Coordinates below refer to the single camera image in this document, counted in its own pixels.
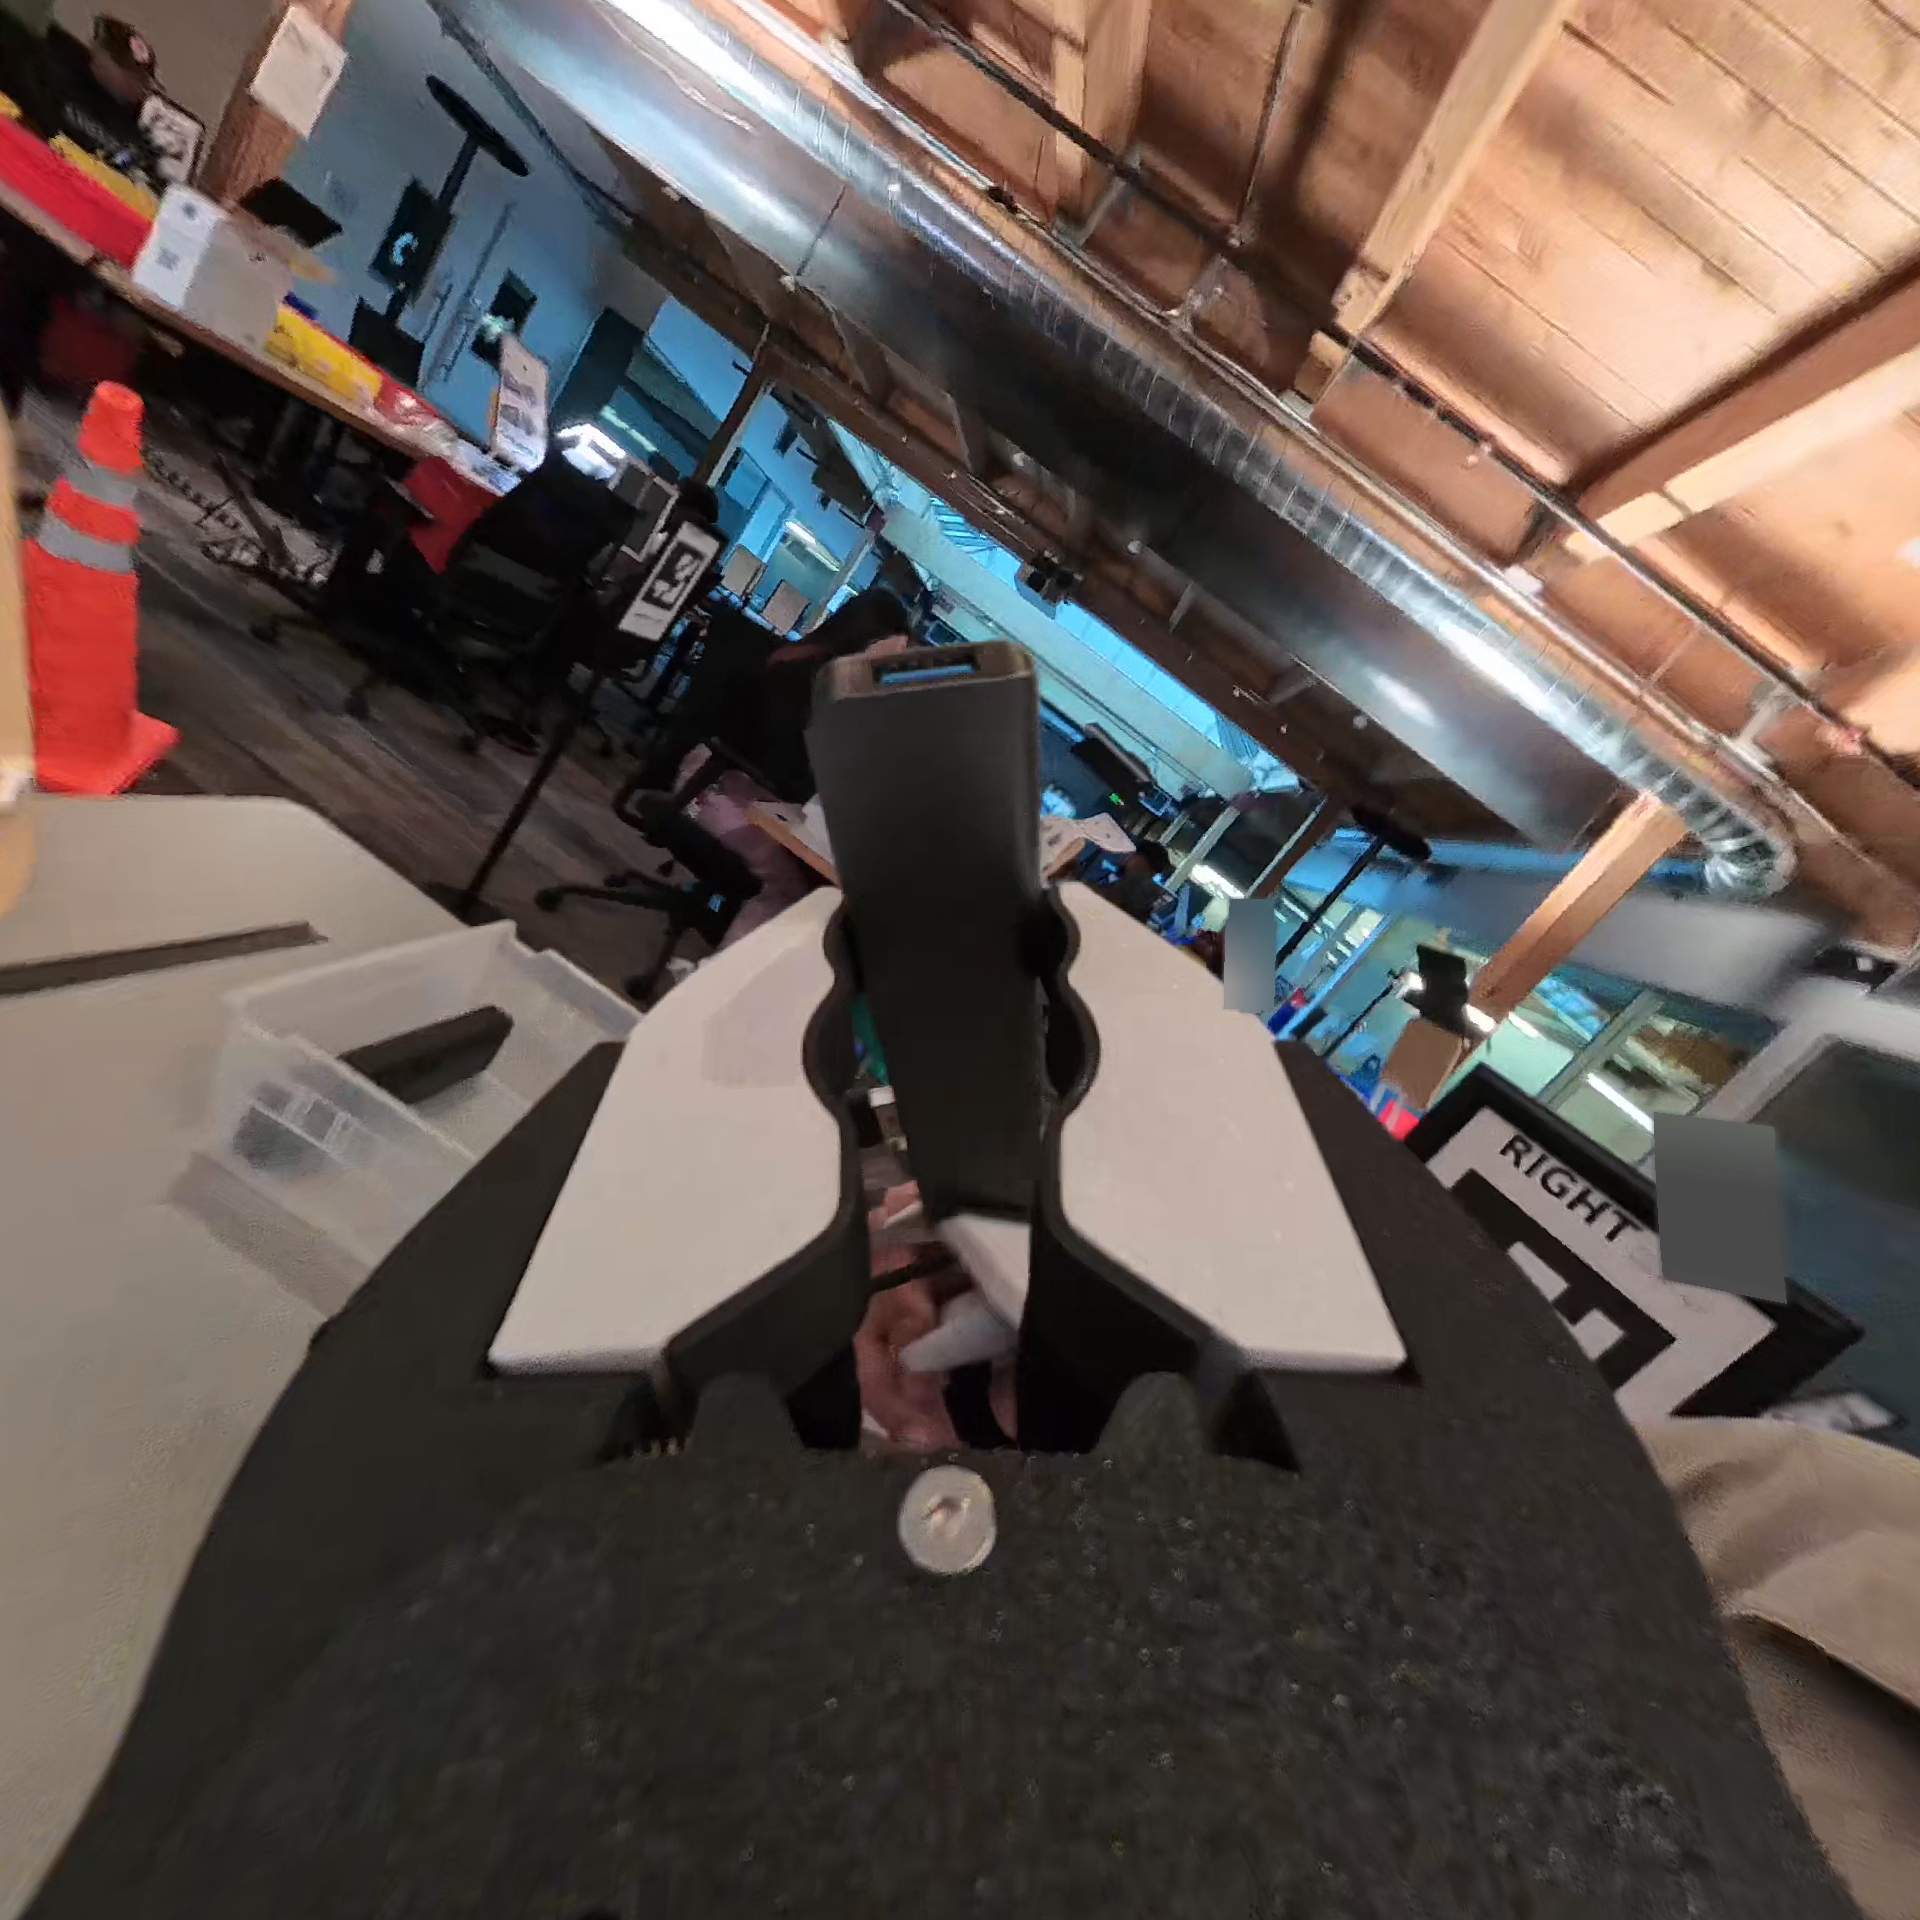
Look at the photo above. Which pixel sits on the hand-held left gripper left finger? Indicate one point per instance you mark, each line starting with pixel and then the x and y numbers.
pixel 705 1185

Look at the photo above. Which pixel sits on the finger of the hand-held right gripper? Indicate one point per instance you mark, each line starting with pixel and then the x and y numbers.
pixel 990 1266

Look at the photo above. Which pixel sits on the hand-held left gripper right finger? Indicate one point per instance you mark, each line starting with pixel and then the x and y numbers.
pixel 1214 1201

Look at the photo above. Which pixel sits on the dark grey usb adapter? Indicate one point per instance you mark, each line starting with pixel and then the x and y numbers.
pixel 930 900

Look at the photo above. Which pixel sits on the clear plastic bin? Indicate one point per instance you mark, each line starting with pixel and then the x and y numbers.
pixel 269 1050

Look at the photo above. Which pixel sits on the brown cardboard box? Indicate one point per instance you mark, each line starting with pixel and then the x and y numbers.
pixel 1424 1068

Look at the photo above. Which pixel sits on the black office chair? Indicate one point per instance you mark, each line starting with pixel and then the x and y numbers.
pixel 675 884
pixel 509 569

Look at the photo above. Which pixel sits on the pink cloth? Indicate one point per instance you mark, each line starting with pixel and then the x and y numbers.
pixel 750 849

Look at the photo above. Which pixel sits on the black framed marker sign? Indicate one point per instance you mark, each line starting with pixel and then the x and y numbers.
pixel 669 581
pixel 1576 1201

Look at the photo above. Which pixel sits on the small black adapter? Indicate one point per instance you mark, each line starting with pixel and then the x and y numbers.
pixel 277 1141

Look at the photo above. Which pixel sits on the orange traffic cone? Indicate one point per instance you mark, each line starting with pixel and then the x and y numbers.
pixel 89 628

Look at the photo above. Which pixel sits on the long wooden table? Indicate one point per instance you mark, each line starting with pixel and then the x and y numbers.
pixel 374 407

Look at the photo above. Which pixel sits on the yellow storage bin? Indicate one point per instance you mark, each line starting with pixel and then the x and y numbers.
pixel 323 353

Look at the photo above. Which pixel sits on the black disc pole stand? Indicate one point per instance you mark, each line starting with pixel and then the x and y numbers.
pixel 412 240

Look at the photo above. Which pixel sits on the white cardboard box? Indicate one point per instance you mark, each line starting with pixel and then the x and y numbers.
pixel 202 264

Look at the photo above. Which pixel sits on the red storage bin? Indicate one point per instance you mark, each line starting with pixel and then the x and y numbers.
pixel 75 188

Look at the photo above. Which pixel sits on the white paper notice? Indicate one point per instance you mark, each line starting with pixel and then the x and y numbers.
pixel 297 67

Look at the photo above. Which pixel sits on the silver spiral air duct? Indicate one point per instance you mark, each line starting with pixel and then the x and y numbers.
pixel 1276 495

